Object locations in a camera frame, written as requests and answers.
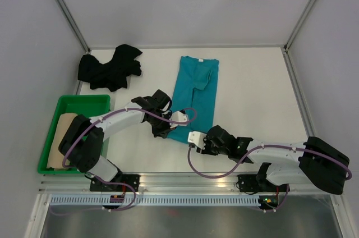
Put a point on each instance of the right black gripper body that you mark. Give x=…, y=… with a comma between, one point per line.
x=210, y=149

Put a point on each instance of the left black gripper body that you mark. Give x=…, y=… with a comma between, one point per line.
x=159, y=127

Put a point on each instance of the teal t-shirt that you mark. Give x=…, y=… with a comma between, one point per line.
x=196, y=87

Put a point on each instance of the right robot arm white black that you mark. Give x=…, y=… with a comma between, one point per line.
x=310, y=162

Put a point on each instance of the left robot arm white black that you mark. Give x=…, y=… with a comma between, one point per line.
x=83, y=141

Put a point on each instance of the black t-shirt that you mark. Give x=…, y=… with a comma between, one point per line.
x=113, y=74

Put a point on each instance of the green plastic tray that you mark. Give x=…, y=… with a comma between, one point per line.
x=87, y=105

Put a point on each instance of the rolled beige t-shirt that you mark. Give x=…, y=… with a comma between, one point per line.
x=55, y=158

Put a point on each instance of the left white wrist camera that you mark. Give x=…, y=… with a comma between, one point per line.
x=178, y=118

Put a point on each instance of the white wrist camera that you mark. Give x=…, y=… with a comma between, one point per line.
x=196, y=139
x=178, y=118

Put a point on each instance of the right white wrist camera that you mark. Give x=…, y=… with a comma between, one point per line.
x=196, y=139

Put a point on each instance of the aluminium frame rail front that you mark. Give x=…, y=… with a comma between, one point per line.
x=166, y=183

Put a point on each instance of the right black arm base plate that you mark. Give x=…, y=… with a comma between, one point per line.
x=249, y=184

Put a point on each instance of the white slotted cable duct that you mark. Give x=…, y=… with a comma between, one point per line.
x=163, y=200

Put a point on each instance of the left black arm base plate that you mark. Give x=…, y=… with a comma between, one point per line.
x=118, y=184

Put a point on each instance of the left aluminium corner post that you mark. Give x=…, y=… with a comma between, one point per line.
x=73, y=25

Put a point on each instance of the aluminium corner post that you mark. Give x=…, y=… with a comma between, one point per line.
x=73, y=25
x=303, y=17

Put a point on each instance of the right aluminium corner post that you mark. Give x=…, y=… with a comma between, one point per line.
x=303, y=17

